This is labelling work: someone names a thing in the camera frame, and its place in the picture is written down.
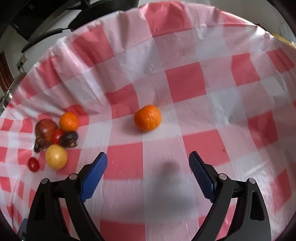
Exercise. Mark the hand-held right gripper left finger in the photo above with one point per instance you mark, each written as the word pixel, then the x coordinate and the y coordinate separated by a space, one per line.
pixel 93 177

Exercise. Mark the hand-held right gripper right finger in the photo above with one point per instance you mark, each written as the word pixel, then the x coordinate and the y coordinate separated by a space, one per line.
pixel 203 177

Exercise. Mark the small yellow round fruit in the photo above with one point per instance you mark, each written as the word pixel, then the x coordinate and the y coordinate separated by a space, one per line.
pixel 56 156

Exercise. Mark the purple passion fruit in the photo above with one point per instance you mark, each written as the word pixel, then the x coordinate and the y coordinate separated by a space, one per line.
pixel 69 139

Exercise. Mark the large red tomato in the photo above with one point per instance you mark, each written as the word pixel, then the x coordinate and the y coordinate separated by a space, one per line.
pixel 56 137

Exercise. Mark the orange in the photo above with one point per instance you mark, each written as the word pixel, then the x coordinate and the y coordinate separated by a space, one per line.
pixel 69 121

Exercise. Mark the small red tomato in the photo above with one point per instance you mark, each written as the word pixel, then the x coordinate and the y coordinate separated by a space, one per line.
pixel 33 164

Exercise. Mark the brown date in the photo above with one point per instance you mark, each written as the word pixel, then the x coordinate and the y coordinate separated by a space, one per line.
pixel 38 147

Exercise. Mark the dark red apple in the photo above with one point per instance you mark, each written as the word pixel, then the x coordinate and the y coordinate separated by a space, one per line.
pixel 45 129

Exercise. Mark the orange mandarin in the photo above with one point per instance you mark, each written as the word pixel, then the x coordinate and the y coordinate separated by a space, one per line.
pixel 147 118

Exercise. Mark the red white checkered tablecloth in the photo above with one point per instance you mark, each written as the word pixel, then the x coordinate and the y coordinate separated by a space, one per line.
pixel 185 81

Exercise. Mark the yellow brown object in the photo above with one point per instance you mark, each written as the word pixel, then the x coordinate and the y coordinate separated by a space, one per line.
pixel 284 39

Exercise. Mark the black chair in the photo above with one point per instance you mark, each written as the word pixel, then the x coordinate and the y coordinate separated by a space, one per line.
pixel 46 23

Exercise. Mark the wall socket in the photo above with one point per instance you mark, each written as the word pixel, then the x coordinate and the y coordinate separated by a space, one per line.
pixel 22 61

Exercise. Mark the brown wooden door frame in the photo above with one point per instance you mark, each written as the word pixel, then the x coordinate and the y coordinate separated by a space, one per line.
pixel 5 71

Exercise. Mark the white wall paper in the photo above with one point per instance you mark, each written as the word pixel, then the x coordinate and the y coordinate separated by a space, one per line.
pixel 283 31

